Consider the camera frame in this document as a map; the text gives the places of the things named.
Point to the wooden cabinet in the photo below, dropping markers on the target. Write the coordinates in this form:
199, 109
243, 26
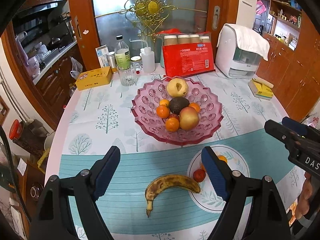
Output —
293, 59

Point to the small white box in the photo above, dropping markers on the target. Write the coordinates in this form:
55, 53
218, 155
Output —
102, 53

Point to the yellow sponge pack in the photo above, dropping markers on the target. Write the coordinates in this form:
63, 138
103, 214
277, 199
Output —
260, 90

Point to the clear glass bottle green label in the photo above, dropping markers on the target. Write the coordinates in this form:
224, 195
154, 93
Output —
122, 53

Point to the glass sliding door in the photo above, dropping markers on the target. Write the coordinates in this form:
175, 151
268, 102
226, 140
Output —
98, 22

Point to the clear drinking glass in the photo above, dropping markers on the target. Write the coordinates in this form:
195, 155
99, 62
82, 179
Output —
127, 74

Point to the small yellow orange kumquat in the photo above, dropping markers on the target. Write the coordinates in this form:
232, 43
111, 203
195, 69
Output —
222, 158

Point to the white cloth on appliance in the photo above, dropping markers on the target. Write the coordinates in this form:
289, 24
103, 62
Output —
247, 39

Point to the small metal can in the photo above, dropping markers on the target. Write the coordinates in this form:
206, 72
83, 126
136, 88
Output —
111, 58

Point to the yellow pear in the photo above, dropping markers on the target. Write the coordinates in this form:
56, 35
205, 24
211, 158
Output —
177, 87

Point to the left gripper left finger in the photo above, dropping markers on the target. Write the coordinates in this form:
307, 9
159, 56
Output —
53, 219

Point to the small yellow orange citrus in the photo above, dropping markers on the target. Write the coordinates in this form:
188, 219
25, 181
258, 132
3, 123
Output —
164, 102

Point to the white squeeze bottle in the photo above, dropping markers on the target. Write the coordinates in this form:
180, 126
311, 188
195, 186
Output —
148, 60

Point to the pack of cups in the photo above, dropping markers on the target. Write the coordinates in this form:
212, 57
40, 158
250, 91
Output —
174, 39

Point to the yellow tin box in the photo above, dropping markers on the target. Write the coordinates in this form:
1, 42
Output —
94, 78

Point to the white dispenser appliance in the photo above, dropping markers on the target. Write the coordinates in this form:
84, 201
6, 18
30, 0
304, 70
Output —
231, 60

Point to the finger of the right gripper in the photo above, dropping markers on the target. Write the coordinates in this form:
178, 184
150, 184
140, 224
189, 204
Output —
282, 133
303, 130

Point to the dark avocado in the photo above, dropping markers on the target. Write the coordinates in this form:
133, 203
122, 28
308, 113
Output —
177, 104

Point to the red plastic package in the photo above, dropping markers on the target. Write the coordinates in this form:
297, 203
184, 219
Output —
188, 59

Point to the pink glass fruit bowl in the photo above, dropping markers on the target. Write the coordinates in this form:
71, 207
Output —
147, 100

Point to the small glass jar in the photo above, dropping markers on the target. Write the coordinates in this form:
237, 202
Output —
137, 62

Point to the red bucket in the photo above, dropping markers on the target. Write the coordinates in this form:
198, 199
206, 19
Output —
16, 130

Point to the brown spotted banana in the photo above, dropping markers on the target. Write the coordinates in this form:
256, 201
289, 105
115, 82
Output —
165, 182

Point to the large orange tangerine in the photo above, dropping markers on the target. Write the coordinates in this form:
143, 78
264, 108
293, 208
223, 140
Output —
172, 124

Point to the red yellow apple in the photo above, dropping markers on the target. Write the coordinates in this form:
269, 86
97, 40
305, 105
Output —
189, 118

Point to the patterned teal tablecloth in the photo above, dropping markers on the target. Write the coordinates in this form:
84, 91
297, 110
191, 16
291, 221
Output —
98, 118

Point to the dark red small fruit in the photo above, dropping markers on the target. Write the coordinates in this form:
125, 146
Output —
172, 115

